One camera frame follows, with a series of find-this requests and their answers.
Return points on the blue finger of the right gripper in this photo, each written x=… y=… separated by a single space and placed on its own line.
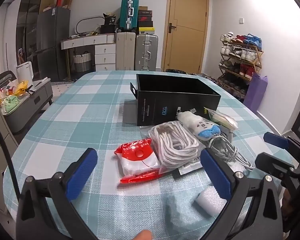
x=272 y=165
x=276 y=140

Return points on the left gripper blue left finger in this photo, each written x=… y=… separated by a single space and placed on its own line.
x=34 y=218

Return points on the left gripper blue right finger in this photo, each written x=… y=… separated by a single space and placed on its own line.
x=252 y=209

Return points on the white foam block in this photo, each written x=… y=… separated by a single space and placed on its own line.
x=210 y=201

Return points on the white plush toy blue bow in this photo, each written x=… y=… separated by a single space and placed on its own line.
x=202 y=128

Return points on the red balloon glue packet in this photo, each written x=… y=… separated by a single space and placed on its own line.
x=138 y=161

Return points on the purple bag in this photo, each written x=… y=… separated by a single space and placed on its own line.
x=255 y=92

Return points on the green white sachet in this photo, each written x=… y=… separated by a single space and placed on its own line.
x=222 y=119

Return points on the wooden shoe rack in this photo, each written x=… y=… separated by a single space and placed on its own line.
x=240 y=60

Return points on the black cardboard box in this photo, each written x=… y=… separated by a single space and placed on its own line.
x=159 y=98

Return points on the grey side cabinet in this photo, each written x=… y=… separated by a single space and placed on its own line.
x=30 y=104

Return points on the teal checkered tablecloth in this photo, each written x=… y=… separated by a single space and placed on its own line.
x=99 y=111

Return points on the green snack bag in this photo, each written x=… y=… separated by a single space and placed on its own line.
x=9 y=103

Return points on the yellow snack bag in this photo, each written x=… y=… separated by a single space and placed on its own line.
x=21 y=88

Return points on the wooden door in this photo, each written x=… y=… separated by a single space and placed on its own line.
x=185 y=35

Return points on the white electric kettle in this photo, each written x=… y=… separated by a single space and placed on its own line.
x=25 y=73

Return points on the silver suitcase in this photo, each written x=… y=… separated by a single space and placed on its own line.
x=146 y=49

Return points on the woven laundry basket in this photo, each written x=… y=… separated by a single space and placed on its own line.
x=82 y=62

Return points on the beige suitcase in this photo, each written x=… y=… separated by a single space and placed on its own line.
x=125 y=50

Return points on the stack of shoe boxes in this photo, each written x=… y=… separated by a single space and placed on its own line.
x=145 y=21

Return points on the white drawer desk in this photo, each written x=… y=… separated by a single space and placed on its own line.
x=104 y=51

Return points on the teal suitcase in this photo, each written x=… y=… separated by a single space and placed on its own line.
x=129 y=14

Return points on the grey refrigerator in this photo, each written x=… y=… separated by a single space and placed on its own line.
x=52 y=29

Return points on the black paper bag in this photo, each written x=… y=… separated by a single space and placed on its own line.
x=109 y=24

